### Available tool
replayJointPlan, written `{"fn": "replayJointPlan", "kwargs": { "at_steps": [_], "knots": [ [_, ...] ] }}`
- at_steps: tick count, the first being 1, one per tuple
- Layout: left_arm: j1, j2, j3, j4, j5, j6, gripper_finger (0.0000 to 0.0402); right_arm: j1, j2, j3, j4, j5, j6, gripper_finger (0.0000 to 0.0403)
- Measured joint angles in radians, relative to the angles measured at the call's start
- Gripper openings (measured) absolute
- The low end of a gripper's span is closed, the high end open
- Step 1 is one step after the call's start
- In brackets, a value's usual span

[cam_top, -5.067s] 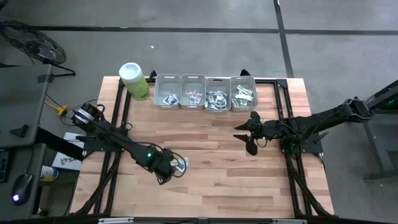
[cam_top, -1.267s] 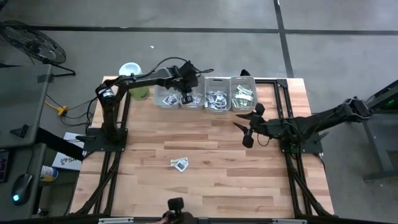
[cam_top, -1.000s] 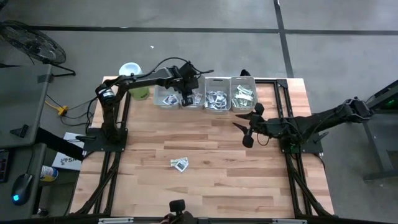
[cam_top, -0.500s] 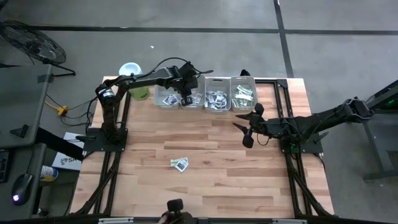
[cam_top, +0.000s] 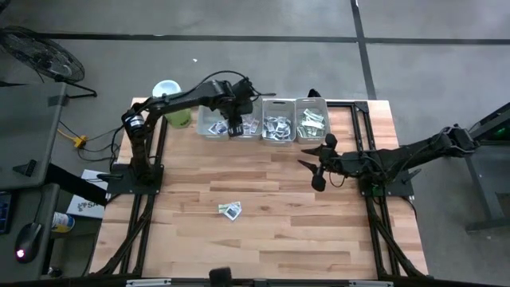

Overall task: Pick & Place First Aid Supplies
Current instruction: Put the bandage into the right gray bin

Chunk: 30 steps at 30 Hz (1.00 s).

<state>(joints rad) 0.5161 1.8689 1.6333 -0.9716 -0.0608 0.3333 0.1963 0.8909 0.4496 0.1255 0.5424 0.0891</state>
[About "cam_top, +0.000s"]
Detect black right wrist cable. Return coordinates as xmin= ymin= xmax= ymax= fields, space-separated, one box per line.
xmin=328 ymin=171 xmax=348 ymax=189

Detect grey side desk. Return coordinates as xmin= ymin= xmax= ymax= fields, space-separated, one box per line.
xmin=0 ymin=81 xmax=69 ymax=282

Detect yellow power plug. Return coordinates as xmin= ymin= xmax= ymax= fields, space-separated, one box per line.
xmin=57 ymin=127 xmax=88 ymax=149

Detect silver metal bracket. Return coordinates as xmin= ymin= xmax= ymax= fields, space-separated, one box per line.
xmin=125 ymin=278 xmax=172 ymax=287
xmin=348 ymin=280 xmax=394 ymax=287

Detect black floor fan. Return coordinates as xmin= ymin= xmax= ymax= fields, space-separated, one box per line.
xmin=0 ymin=26 xmax=99 ymax=99

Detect white yellow can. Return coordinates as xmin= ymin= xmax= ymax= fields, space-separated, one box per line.
xmin=51 ymin=211 xmax=76 ymax=234

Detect black flat cable cover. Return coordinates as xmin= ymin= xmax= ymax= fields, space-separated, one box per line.
xmin=46 ymin=162 xmax=109 ymax=207

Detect black rounded object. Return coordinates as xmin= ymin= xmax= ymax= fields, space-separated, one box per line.
xmin=208 ymin=266 xmax=233 ymax=287

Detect green wipes canister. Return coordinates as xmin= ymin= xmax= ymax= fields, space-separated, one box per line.
xmin=151 ymin=79 xmax=193 ymax=129

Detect black desk bracket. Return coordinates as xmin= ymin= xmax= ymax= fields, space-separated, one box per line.
xmin=11 ymin=159 xmax=39 ymax=179

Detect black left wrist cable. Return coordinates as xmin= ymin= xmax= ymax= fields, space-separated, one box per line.
xmin=196 ymin=69 xmax=277 ymax=99

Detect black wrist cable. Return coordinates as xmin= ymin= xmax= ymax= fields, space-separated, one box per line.
xmin=196 ymin=69 xmax=277 ymax=99
xmin=328 ymin=171 xmax=348 ymax=189

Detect black keyboard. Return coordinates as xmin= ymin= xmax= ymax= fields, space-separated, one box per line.
xmin=0 ymin=191 xmax=13 ymax=236

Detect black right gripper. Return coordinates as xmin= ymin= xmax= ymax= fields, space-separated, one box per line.
xmin=297 ymin=144 xmax=360 ymax=193

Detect white printed cardboard box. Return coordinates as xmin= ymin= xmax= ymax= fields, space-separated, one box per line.
xmin=65 ymin=169 xmax=111 ymax=220

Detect black computer mouse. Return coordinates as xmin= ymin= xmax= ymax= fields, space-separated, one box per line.
xmin=14 ymin=222 xmax=44 ymax=265

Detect light grey plastic bin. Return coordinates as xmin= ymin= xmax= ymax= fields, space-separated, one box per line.
xmin=230 ymin=94 xmax=265 ymax=143
xmin=261 ymin=98 xmax=297 ymax=146
xmin=197 ymin=94 xmax=233 ymax=142
xmin=295 ymin=97 xmax=332 ymax=144

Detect black metal cart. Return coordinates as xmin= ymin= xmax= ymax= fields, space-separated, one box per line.
xmin=440 ymin=101 xmax=510 ymax=233

